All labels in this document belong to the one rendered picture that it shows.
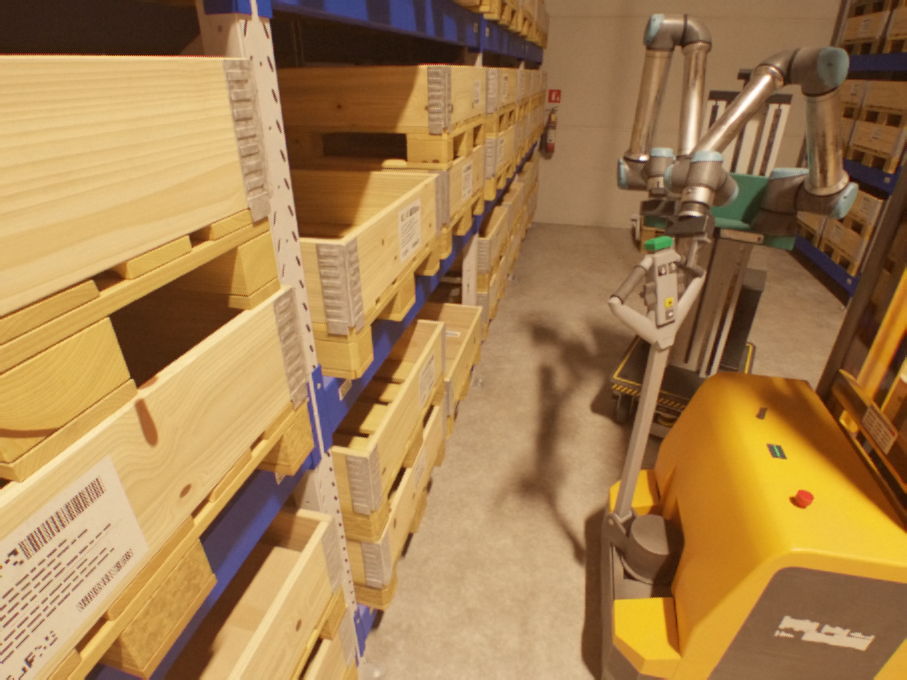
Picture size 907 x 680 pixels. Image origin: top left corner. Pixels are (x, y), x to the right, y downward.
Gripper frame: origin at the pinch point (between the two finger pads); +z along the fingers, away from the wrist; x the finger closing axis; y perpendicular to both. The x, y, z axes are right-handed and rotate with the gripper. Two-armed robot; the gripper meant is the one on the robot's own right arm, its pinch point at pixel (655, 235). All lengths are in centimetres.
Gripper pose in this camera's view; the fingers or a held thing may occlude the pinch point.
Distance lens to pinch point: 215.4
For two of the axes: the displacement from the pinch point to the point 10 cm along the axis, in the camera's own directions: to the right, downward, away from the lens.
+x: -9.1, -0.9, 4.0
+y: 4.0, -0.4, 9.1
